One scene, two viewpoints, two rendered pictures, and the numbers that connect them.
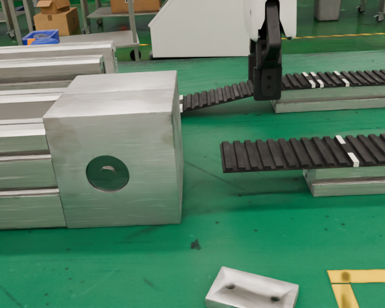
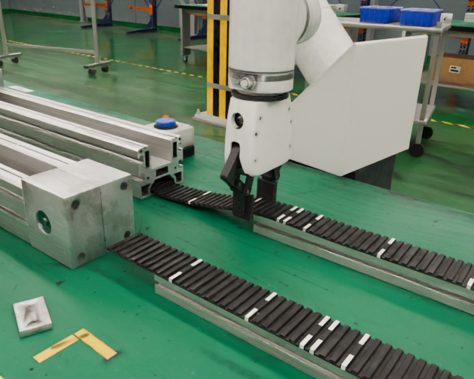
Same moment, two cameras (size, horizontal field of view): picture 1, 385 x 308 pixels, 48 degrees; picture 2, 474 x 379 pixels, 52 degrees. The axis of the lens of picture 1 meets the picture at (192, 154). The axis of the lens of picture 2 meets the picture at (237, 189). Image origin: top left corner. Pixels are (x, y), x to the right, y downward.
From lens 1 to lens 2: 45 cm
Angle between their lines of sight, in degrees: 31
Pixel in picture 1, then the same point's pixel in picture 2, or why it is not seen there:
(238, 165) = (116, 248)
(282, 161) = (141, 258)
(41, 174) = (20, 209)
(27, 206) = (16, 224)
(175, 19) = not seen: hidden behind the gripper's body
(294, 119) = (254, 241)
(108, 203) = (44, 239)
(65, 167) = (28, 210)
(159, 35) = not seen: hidden behind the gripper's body
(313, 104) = (281, 235)
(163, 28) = not seen: hidden behind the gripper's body
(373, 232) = (141, 327)
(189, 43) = (295, 148)
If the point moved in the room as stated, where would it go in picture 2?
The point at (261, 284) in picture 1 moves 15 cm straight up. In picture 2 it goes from (40, 312) to (17, 177)
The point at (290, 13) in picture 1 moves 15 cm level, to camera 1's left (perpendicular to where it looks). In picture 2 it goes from (247, 156) to (159, 134)
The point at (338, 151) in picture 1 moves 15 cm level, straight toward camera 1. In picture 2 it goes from (177, 268) to (34, 313)
